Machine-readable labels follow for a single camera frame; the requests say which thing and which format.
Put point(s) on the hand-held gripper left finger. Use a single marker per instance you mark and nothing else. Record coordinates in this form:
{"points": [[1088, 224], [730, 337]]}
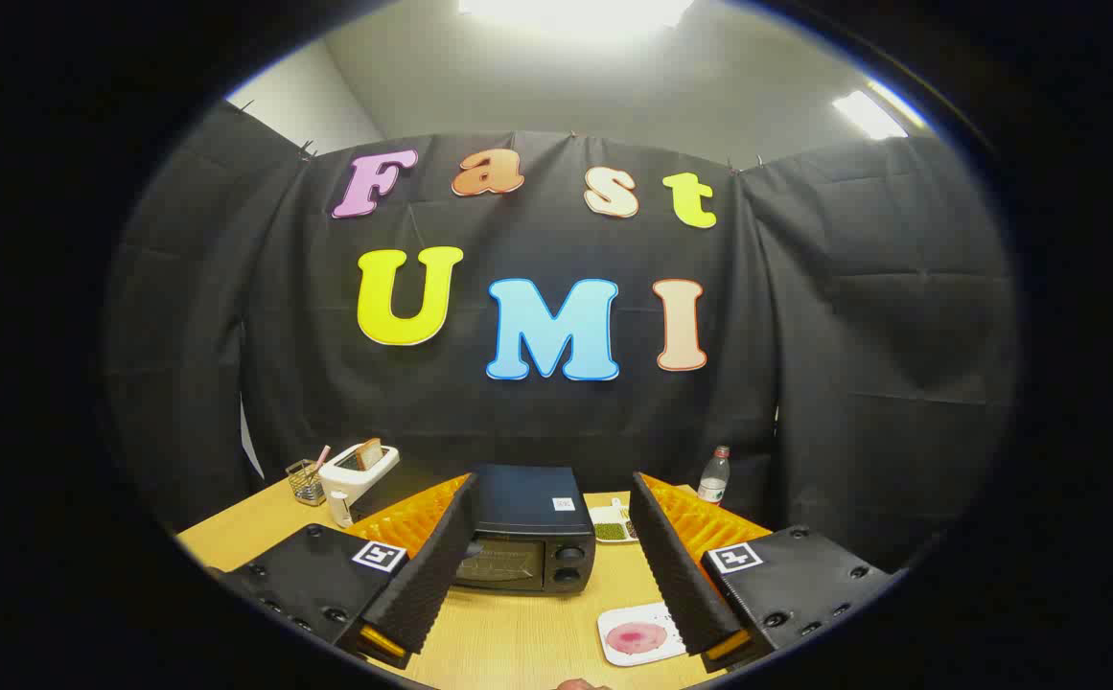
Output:
{"points": [[431, 575]]}

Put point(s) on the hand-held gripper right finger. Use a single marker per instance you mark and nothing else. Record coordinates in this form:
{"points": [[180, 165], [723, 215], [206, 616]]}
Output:
{"points": [[676, 575]]}

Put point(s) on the white square plate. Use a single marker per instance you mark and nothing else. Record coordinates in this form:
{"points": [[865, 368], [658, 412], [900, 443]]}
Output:
{"points": [[647, 613]]}

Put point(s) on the pink ham slice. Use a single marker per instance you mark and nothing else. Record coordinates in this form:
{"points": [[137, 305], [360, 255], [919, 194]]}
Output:
{"points": [[637, 638]]}

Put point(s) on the black toaster oven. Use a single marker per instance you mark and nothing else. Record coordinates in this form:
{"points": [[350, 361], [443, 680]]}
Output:
{"points": [[527, 508]]}

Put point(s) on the white bread toaster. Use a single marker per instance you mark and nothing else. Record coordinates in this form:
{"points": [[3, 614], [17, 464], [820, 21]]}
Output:
{"points": [[364, 476]]}

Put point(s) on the white divided bean dish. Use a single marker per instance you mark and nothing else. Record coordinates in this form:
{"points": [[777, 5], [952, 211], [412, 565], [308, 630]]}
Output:
{"points": [[609, 529]]}

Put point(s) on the clear plastic water bottle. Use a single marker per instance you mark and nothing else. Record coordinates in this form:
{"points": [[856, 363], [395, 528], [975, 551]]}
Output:
{"points": [[713, 479]]}

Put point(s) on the brown bread slice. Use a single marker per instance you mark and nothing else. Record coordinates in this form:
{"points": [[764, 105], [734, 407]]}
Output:
{"points": [[370, 453]]}

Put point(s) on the pink pen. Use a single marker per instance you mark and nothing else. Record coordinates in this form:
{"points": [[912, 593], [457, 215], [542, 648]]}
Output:
{"points": [[322, 457]]}

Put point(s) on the black backdrop cloth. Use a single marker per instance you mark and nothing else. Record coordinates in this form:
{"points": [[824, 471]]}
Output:
{"points": [[518, 422]]}

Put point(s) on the narrow ceiling light panel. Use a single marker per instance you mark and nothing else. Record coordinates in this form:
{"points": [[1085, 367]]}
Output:
{"points": [[870, 115]]}

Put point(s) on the large ceiling light panel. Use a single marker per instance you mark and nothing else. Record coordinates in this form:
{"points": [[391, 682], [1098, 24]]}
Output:
{"points": [[575, 10]]}

